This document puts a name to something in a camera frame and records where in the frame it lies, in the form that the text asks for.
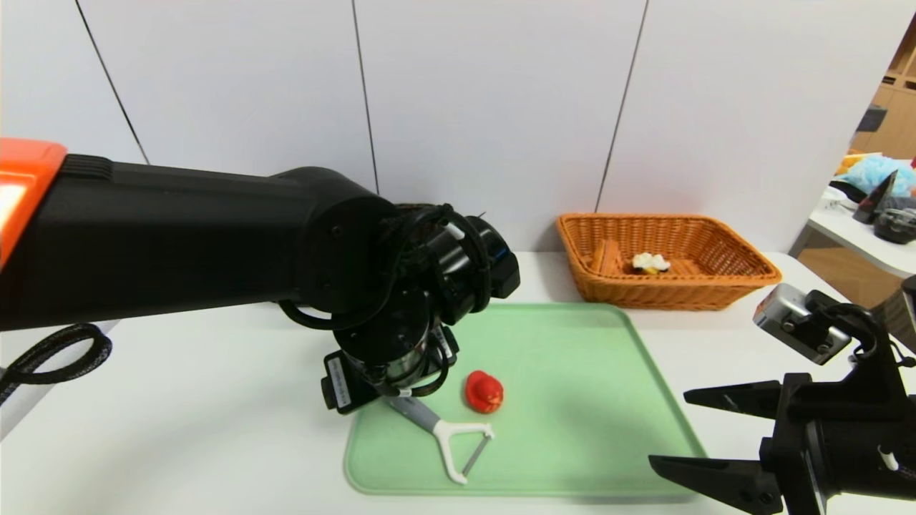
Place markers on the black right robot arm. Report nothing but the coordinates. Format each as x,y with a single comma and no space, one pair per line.
873,429

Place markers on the white side table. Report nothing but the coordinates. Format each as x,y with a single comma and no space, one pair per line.
859,243

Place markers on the wooden shelf unit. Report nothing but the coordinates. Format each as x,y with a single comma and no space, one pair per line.
898,121

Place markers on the red rubber duck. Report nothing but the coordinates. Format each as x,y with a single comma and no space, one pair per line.
484,393

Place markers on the dark brown wicker basket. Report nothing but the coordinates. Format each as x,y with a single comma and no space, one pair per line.
411,208

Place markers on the green plastic tray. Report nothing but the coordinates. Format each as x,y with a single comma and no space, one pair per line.
572,357

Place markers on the blue fluffy toy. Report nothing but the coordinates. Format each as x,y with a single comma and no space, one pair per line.
869,174

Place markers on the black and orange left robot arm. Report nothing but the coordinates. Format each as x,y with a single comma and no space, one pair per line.
179,243

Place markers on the black round object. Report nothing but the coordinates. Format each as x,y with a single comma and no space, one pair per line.
896,225

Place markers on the dark small box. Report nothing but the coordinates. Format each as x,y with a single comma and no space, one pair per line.
871,120

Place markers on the dark woven bin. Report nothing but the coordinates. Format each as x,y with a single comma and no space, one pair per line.
891,315

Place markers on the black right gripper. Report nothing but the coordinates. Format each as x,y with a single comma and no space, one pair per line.
789,429

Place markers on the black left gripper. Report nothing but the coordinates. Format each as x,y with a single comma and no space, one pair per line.
338,383

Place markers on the black cone object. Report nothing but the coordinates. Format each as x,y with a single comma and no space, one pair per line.
874,202

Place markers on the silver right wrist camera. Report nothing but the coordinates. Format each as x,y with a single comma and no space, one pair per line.
798,322

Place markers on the orange wicker basket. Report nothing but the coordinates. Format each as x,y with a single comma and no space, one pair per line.
644,293

